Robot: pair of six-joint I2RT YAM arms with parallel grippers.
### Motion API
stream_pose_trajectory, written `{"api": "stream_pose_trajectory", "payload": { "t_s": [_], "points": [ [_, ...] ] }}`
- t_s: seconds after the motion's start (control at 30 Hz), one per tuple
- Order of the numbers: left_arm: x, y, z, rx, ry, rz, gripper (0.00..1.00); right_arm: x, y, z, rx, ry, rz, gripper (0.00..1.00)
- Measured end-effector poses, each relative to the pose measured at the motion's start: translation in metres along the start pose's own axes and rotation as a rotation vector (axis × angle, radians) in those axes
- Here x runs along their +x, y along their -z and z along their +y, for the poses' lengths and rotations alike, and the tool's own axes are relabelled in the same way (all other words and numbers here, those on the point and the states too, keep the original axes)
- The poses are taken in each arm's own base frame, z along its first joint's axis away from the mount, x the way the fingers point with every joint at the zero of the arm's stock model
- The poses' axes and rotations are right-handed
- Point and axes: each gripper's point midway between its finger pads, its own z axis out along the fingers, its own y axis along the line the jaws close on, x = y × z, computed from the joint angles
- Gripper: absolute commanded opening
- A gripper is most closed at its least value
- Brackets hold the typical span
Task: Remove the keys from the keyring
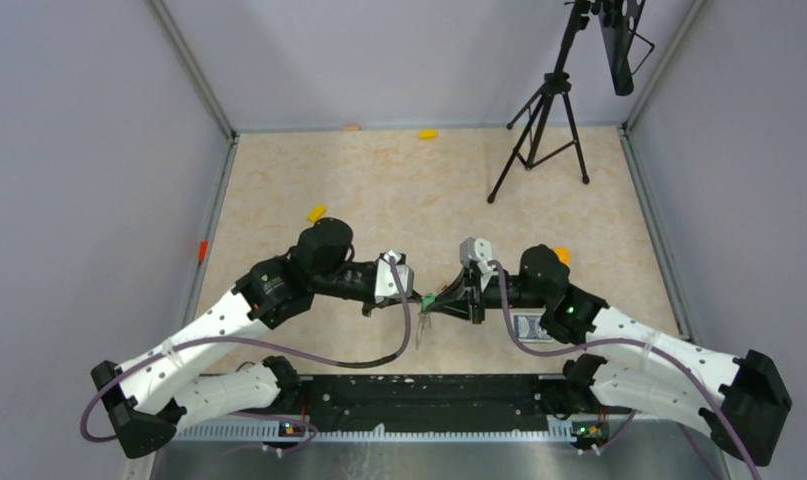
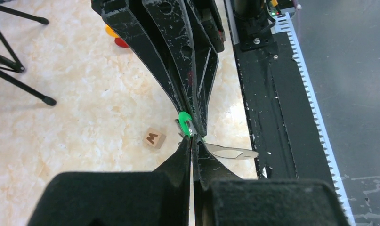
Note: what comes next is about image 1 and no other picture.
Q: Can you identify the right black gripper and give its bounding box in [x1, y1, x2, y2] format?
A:
[427, 264, 549, 325]

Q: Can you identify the green key tag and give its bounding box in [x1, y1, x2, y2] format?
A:
[421, 293, 436, 311]

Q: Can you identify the metal key holder plate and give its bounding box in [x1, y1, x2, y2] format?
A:
[415, 312, 432, 350]

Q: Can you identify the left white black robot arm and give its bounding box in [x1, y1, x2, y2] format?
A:
[80, 218, 421, 459]

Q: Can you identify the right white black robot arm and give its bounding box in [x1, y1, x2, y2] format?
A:
[423, 238, 792, 467]

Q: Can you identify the orange object behind right arm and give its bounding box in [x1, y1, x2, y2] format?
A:
[553, 247, 571, 266]

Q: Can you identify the blue playing card deck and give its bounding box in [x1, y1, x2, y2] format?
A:
[510, 312, 555, 343]

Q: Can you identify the yellow block centre left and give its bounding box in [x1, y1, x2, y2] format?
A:
[306, 204, 327, 223]

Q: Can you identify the black tripod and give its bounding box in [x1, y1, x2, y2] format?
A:
[487, 0, 657, 205]

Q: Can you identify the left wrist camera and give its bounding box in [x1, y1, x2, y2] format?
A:
[374, 250, 414, 303]

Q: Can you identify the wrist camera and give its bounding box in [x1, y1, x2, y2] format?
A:
[459, 237, 492, 273]
[374, 250, 414, 303]

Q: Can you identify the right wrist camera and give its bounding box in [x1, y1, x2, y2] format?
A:
[459, 237, 492, 273]

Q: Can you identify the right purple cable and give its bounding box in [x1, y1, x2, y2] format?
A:
[487, 260, 765, 480]

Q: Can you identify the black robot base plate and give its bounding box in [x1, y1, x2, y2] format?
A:
[239, 374, 628, 434]

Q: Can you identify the orange red wall clip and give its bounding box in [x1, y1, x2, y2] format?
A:
[198, 240, 209, 262]

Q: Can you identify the white slotted cable duct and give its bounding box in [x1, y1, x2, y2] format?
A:
[174, 419, 577, 443]

